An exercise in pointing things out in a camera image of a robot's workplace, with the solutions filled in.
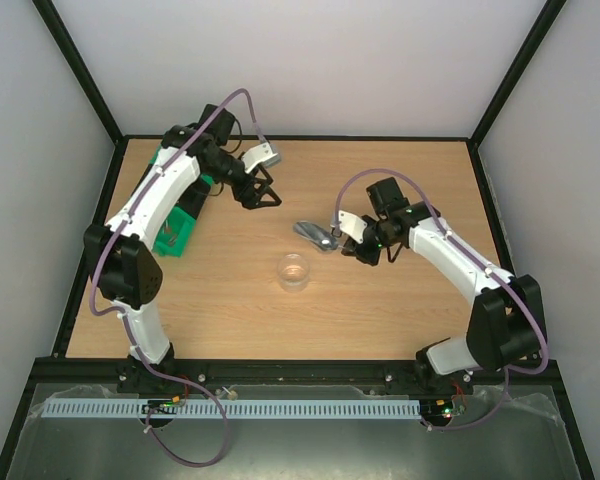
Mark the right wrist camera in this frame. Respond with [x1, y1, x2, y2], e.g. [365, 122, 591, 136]
[331, 210, 368, 244]

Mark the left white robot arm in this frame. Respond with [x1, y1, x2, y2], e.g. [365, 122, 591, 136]
[84, 106, 281, 365]

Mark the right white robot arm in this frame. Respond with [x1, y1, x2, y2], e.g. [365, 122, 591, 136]
[332, 170, 549, 392]

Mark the clear glass jar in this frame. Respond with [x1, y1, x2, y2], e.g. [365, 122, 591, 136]
[276, 253, 310, 293]

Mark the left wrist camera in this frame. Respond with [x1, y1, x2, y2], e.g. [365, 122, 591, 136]
[241, 142, 281, 173]

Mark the green black bin set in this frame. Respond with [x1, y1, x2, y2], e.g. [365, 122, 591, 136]
[153, 175, 215, 257]

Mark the silver metal scoop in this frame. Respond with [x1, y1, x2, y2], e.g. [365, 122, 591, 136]
[293, 221, 340, 253]

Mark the light blue cable duct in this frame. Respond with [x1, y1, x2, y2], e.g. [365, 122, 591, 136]
[41, 398, 421, 420]

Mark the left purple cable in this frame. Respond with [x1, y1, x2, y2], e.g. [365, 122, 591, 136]
[88, 88, 267, 469]

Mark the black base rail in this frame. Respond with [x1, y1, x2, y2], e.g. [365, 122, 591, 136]
[29, 355, 561, 396]

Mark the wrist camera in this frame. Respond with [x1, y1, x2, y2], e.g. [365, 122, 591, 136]
[241, 142, 281, 173]
[331, 210, 368, 244]

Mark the black cage frame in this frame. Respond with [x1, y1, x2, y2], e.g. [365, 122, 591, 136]
[0, 0, 600, 480]

